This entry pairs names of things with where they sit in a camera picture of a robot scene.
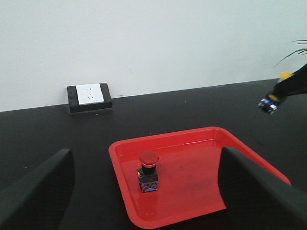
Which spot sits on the red plastic tray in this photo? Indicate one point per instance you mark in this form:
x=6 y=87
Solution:
x=187 y=174

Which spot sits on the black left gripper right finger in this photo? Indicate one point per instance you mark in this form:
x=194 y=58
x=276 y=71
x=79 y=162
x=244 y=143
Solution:
x=255 y=199

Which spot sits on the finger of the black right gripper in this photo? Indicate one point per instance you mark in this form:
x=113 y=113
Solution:
x=296 y=84

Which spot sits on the yellow mushroom push button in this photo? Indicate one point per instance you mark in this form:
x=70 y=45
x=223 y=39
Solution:
x=271 y=101

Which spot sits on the potted green plant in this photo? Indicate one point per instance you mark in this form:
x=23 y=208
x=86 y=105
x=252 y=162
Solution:
x=300 y=51

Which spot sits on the black white power socket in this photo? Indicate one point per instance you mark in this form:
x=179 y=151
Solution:
x=89 y=97

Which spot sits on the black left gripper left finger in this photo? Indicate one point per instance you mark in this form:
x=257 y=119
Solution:
x=39 y=200

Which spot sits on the red mushroom push button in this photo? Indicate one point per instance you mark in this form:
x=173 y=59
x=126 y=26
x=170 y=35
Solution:
x=147 y=174

